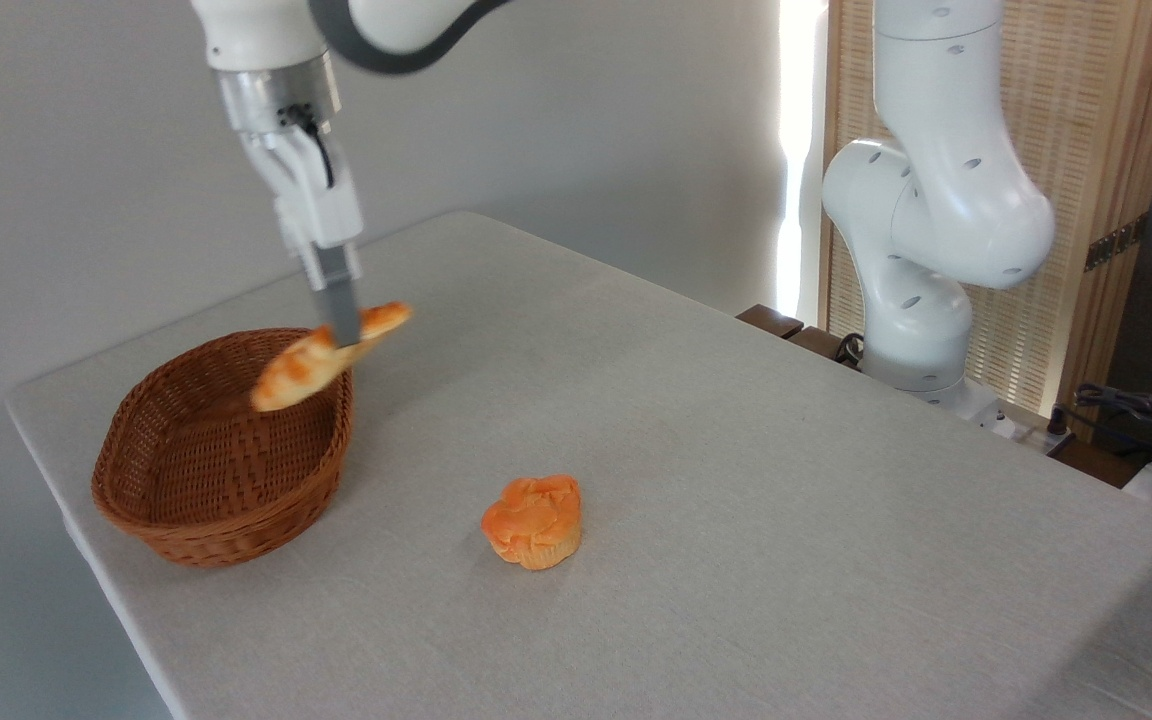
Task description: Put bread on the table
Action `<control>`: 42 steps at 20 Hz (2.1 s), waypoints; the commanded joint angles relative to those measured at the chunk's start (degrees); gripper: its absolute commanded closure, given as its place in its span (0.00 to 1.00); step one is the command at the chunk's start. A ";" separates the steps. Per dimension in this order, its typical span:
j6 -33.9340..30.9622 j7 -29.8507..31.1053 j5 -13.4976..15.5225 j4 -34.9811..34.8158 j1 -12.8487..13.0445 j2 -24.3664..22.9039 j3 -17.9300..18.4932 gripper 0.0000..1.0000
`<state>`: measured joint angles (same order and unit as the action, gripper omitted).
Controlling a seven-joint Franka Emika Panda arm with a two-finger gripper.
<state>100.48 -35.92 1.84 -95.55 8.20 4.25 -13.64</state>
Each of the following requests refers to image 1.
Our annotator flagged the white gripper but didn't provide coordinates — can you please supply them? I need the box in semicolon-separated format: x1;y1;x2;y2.
241;115;365;349

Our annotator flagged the golden twisted bread loaf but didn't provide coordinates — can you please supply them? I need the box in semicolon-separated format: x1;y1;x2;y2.
251;302;414;413

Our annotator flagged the brown wicker basket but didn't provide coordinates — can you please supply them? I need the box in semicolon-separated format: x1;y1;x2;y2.
91;328;355;569

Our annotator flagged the orange muffin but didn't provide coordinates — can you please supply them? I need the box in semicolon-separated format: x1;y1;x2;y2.
481;474;583;571

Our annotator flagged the dark brown wooden block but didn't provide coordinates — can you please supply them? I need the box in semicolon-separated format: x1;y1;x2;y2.
736;304;805;339
788;326;862;367

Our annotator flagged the beige tablecloth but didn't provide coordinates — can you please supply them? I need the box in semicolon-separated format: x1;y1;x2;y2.
4;210;1152;720

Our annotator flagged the white power strip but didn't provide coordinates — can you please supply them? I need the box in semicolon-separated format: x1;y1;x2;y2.
1008;405;1077;457

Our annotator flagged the dark metal screen hinge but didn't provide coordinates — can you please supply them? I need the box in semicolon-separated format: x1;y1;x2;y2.
1084;215;1149;273

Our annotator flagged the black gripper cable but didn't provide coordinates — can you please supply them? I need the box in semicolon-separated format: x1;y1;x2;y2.
279;105;337;189

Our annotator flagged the black cable bundle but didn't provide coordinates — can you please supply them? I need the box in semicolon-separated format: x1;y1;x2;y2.
1074;375;1152;471

